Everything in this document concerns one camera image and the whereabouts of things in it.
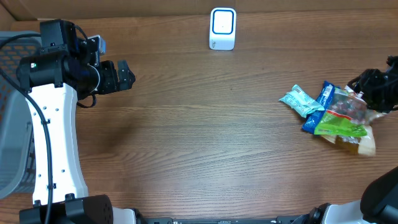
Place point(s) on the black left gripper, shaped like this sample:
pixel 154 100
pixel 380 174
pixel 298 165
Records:
pixel 112 82

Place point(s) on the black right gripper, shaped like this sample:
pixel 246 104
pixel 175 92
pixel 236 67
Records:
pixel 365 81

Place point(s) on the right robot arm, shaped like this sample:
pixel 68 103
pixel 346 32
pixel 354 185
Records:
pixel 378 203

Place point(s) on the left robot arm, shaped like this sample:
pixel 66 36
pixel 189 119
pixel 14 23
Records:
pixel 66 70

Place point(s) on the blue Oreo cookie pack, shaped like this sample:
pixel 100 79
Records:
pixel 324 99

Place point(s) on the beige paper snack bag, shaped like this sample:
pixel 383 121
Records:
pixel 364 145

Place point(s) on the green gummy candy bag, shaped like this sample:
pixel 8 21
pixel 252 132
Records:
pixel 344 116

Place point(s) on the grey plastic mesh basket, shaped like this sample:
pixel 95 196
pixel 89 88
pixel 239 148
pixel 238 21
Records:
pixel 17 139

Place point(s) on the cardboard back panel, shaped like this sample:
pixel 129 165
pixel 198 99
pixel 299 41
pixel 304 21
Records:
pixel 26 10

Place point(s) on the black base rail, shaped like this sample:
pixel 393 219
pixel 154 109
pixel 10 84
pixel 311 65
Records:
pixel 278 220

